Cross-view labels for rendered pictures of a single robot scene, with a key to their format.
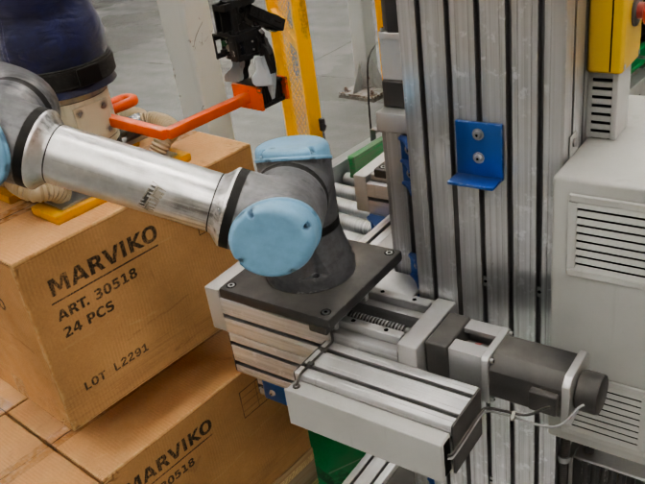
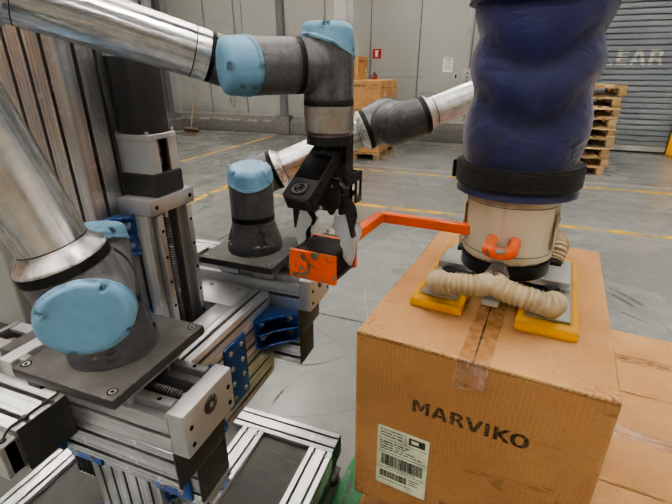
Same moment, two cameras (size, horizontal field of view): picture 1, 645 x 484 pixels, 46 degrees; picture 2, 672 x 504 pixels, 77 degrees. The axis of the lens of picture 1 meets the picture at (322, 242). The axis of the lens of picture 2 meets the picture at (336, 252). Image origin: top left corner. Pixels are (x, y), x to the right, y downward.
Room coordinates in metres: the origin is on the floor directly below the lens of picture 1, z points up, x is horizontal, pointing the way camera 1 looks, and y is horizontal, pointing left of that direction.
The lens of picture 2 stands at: (2.20, -0.10, 1.49)
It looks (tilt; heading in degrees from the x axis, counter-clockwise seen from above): 23 degrees down; 162
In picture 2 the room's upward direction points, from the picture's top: straight up
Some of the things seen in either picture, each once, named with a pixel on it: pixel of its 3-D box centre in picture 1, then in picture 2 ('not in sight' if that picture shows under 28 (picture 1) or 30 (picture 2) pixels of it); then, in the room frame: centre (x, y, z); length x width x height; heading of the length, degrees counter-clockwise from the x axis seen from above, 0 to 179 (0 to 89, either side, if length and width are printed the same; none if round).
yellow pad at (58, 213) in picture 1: (112, 176); (456, 266); (1.48, 0.41, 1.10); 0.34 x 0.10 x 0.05; 135
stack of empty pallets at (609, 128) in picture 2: not in sight; (572, 126); (-3.47, 5.86, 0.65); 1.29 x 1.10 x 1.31; 141
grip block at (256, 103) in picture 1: (260, 90); (323, 257); (1.57, 0.08, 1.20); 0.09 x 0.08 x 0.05; 45
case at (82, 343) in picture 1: (113, 256); (487, 360); (1.55, 0.48, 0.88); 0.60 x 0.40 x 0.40; 135
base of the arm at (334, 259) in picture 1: (306, 243); (254, 230); (1.09, 0.03, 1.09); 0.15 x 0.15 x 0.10
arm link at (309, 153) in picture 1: (296, 180); (251, 188); (1.08, 0.03, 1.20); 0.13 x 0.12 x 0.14; 168
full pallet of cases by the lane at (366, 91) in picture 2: not in sight; (362, 106); (-5.63, 2.98, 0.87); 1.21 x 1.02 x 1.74; 141
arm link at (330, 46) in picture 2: not in sight; (326, 64); (1.56, 0.09, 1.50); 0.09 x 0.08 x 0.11; 97
